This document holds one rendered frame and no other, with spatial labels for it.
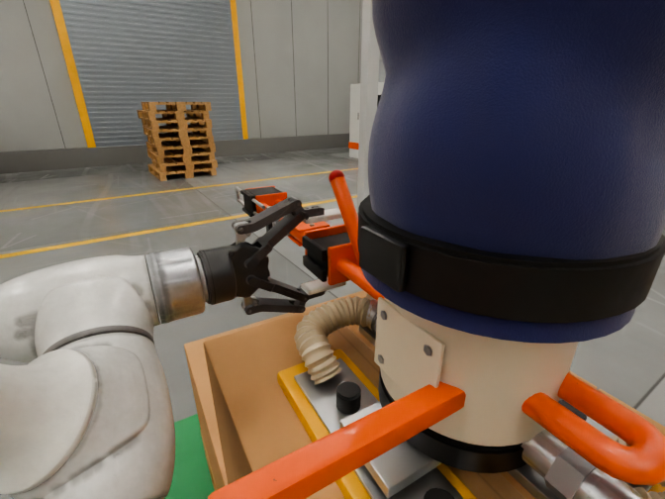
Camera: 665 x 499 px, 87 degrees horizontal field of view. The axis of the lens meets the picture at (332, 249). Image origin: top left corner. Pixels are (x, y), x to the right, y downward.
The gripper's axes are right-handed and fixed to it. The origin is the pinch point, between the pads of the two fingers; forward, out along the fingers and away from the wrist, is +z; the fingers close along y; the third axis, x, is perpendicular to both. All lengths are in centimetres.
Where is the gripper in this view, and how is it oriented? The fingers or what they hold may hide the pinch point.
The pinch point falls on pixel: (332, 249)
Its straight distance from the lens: 56.0
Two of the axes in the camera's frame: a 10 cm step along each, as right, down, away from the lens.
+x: 5.0, 3.3, -8.0
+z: 8.7, -1.9, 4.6
